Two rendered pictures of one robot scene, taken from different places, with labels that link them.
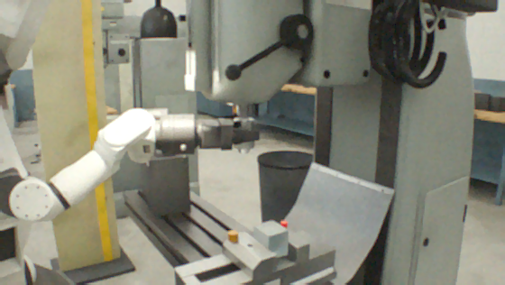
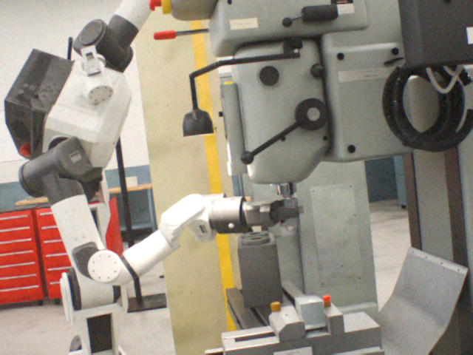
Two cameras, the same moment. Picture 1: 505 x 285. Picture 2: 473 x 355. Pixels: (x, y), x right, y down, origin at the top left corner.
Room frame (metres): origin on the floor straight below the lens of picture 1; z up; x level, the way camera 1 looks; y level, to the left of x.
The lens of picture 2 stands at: (-0.47, -0.51, 1.42)
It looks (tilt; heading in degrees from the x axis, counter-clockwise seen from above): 3 degrees down; 27
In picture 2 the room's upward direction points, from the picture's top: 7 degrees counter-clockwise
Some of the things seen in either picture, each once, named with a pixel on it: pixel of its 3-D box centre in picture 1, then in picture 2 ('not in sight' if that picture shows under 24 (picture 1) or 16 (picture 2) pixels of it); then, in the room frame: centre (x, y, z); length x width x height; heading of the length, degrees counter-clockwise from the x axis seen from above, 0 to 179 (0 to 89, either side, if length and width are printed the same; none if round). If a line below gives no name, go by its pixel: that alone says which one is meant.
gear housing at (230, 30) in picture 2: not in sight; (284, 24); (0.85, -0.02, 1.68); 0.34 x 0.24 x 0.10; 124
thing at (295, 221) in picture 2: (243, 135); (289, 214); (0.83, 0.01, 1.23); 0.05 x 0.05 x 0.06
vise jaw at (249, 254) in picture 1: (248, 253); (286, 322); (0.71, 0.00, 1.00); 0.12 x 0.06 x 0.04; 32
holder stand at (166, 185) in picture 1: (163, 174); (259, 266); (1.22, 0.29, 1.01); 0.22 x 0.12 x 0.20; 26
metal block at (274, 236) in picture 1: (270, 240); (310, 311); (0.74, -0.05, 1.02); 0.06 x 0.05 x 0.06; 32
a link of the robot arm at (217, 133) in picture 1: (202, 134); (252, 214); (0.82, 0.10, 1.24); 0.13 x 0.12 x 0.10; 9
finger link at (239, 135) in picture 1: (245, 136); (285, 213); (0.80, 0.01, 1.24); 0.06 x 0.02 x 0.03; 99
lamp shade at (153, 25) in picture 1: (158, 22); (196, 121); (0.73, 0.17, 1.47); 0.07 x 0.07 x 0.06
